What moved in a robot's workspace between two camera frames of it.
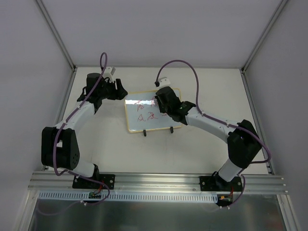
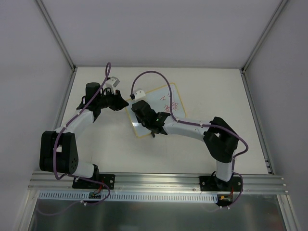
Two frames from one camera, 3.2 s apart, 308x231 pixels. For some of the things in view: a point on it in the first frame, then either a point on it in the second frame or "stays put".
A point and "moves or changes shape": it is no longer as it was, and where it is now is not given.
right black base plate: [217, 183] stays put
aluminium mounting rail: [157, 183] stays put
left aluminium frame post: [57, 34] stays put
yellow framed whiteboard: [143, 114] moves or changes shape
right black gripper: [161, 96] to [140, 109]
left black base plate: [109, 180] stays put
